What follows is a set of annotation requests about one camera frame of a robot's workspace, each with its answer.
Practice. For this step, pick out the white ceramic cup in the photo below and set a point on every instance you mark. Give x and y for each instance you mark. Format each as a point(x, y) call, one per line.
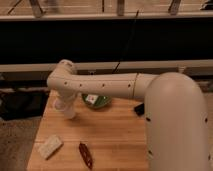
point(66, 108)

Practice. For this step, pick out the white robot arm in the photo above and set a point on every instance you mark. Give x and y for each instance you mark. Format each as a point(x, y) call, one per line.
point(175, 111)

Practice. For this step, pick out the green bowl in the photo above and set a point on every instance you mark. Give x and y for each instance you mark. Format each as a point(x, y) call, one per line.
point(101, 101)

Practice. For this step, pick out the white red packet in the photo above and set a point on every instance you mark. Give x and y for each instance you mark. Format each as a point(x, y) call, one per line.
point(91, 98)

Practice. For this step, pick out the black rectangular phone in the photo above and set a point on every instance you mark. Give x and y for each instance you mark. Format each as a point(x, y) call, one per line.
point(139, 109)

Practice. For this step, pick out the dark red oblong object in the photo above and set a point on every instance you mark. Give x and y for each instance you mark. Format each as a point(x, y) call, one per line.
point(86, 155)

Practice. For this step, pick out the white sponge block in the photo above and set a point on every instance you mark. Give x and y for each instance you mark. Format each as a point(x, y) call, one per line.
point(50, 146)

